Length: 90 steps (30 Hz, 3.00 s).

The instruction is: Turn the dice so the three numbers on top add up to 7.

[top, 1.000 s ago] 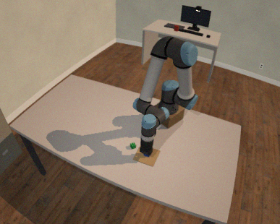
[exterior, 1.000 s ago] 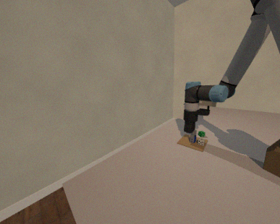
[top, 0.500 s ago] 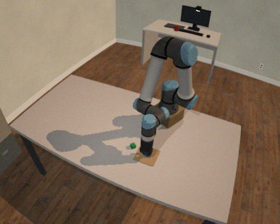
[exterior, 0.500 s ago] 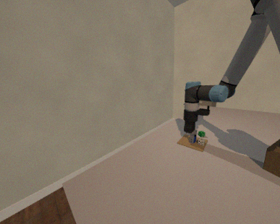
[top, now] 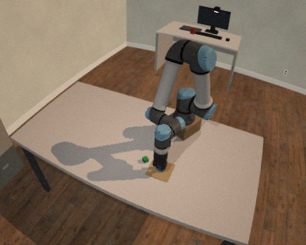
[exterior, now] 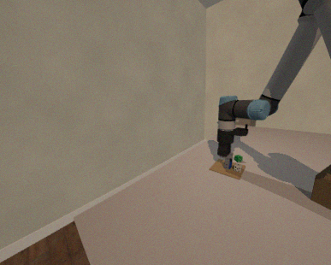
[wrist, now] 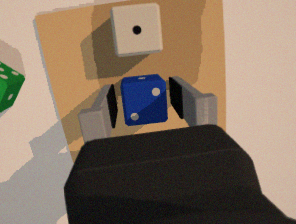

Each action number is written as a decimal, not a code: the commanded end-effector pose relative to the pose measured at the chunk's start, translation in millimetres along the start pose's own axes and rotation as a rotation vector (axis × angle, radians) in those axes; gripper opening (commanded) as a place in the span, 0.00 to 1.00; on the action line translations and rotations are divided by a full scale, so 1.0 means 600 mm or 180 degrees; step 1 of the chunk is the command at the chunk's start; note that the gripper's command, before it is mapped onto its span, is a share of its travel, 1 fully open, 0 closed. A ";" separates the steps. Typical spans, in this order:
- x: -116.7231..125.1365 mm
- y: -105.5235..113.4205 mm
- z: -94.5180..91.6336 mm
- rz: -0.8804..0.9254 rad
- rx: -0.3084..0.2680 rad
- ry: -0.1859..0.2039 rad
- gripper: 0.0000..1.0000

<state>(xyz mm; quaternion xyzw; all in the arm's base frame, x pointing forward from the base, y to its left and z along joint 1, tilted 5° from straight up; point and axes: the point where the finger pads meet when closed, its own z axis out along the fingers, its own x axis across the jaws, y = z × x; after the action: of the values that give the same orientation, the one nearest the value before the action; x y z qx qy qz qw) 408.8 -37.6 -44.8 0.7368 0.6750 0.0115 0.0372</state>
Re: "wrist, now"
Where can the beige die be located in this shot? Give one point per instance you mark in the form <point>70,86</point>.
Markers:
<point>136,29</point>

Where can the blue die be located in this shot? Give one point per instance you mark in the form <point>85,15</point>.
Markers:
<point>144,99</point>

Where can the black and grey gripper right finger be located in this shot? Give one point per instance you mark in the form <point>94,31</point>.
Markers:
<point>189,103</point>

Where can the tan square mat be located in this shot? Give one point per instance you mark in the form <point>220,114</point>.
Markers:
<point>79,53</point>

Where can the green die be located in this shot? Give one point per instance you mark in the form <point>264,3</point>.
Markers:
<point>11,82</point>

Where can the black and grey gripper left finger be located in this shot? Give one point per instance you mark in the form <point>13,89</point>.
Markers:
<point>97,122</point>

